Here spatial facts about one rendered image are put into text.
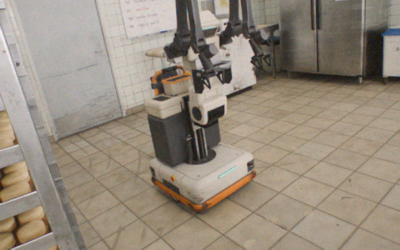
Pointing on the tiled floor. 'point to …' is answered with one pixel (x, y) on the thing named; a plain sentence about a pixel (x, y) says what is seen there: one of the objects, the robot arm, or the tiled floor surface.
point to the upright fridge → (332, 29)
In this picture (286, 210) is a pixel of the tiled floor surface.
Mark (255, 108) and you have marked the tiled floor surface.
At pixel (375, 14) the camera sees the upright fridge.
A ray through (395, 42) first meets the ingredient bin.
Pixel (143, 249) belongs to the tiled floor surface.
